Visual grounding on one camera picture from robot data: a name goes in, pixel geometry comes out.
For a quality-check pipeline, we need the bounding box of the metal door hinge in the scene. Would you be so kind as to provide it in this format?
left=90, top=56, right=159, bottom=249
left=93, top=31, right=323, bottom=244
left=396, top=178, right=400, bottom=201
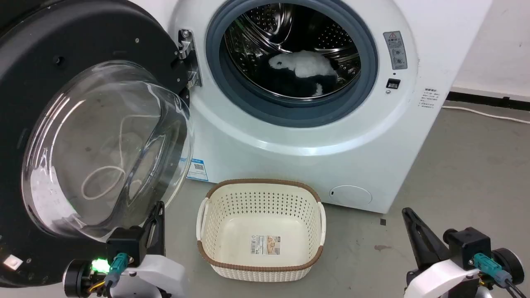
left=178, top=29, right=203, bottom=90

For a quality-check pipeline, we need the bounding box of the dark garment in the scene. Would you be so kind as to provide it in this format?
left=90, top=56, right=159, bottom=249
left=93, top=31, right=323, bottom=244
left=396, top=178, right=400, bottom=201
left=248, top=62, right=341, bottom=99

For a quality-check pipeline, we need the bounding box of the paper product label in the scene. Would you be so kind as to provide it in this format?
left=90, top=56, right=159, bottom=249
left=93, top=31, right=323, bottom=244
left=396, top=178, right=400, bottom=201
left=250, top=235, right=282, bottom=256

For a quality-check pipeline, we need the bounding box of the white fluffy garment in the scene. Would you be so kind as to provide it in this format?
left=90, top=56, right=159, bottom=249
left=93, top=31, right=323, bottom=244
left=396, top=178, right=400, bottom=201
left=268, top=50, right=338, bottom=97

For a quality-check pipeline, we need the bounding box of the left teal plug cable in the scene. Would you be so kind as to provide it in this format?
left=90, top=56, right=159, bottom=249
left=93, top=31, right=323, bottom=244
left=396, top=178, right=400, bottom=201
left=88, top=252, right=130, bottom=295

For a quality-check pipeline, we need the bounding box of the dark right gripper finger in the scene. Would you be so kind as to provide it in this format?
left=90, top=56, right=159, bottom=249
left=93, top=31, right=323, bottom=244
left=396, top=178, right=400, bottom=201
left=408, top=208, right=451, bottom=264
left=402, top=207, right=439, bottom=270

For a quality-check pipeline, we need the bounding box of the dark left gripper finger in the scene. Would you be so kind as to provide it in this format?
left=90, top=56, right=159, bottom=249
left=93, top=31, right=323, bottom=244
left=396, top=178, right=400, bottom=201
left=157, top=202, right=166, bottom=256
left=142, top=201, right=163, bottom=258

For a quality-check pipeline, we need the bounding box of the black baseboard strip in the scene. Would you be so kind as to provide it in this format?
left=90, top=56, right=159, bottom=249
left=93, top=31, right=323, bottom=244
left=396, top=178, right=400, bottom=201
left=445, top=91, right=530, bottom=112

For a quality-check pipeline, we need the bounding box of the cream laundry basket brown rim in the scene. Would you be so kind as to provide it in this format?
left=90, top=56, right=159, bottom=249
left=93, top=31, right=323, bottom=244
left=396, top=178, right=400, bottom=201
left=195, top=178, right=327, bottom=283

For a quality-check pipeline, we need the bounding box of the white front-load washing machine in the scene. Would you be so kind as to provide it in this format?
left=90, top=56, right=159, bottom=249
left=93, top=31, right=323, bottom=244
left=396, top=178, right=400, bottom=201
left=137, top=0, right=494, bottom=214

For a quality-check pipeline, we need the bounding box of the right teal plug cable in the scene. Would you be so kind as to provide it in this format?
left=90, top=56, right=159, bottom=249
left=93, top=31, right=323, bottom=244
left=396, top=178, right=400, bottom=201
left=472, top=252, right=530, bottom=298

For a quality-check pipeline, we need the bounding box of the round white filter cover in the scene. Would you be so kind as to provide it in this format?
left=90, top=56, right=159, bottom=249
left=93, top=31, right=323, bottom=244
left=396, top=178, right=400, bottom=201
left=329, top=185, right=373, bottom=206

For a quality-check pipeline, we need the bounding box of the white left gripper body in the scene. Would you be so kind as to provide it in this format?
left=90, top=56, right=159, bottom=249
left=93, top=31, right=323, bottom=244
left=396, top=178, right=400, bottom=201
left=63, top=253, right=188, bottom=298

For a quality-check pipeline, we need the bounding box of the grey warning sticker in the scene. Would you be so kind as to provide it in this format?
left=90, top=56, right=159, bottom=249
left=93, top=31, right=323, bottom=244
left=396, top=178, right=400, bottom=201
left=383, top=31, right=409, bottom=71

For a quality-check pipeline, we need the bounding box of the stainless steel washer drum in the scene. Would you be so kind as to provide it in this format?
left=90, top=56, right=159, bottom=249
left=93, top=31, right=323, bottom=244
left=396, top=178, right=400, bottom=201
left=224, top=2, right=362, bottom=101

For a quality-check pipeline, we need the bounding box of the white floor cable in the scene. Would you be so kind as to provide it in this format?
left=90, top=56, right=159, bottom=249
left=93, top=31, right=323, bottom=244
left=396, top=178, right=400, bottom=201
left=441, top=105, right=530, bottom=125

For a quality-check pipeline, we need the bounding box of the blue QR code sticker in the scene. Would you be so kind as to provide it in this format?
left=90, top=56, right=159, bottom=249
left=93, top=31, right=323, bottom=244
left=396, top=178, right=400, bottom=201
left=186, top=157, right=209, bottom=183

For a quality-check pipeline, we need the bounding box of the teal plug cable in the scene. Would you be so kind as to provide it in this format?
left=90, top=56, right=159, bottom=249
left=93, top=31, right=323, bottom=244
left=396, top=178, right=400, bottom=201
left=88, top=252, right=130, bottom=295
left=472, top=252, right=530, bottom=298

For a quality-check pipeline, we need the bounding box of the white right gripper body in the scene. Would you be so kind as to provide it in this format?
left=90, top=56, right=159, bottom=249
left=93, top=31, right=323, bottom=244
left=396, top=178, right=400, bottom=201
left=405, top=248, right=525, bottom=298

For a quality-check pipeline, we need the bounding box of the black washer door glass bowl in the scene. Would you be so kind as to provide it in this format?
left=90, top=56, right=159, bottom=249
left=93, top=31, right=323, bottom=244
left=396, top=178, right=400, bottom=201
left=0, top=0, right=196, bottom=288

